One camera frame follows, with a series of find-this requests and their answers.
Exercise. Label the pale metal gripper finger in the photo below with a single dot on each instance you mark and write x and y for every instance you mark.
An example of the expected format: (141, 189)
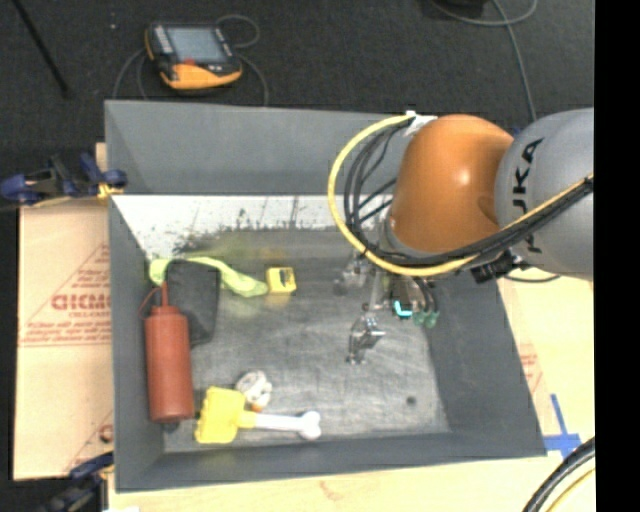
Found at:
(365, 335)
(352, 272)

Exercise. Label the grey metal bin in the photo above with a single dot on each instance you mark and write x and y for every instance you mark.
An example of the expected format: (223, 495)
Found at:
(310, 350)

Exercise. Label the small yellow box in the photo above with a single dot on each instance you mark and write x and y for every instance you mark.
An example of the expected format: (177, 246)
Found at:
(280, 280)

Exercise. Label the small white and orange toy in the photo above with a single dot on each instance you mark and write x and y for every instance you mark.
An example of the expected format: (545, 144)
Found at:
(255, 385)

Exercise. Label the black cloth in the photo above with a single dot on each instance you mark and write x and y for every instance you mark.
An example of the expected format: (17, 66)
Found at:
(195, 300)

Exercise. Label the red-brown squeeze bottle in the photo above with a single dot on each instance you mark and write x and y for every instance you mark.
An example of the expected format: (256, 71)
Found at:
(167, 365)

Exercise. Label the brown cardboard board red print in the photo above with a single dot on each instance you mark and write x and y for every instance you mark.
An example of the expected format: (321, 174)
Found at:
(60, 280)

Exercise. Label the black cylinder on white bracket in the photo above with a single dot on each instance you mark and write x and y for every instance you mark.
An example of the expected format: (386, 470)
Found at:
(492, 270)

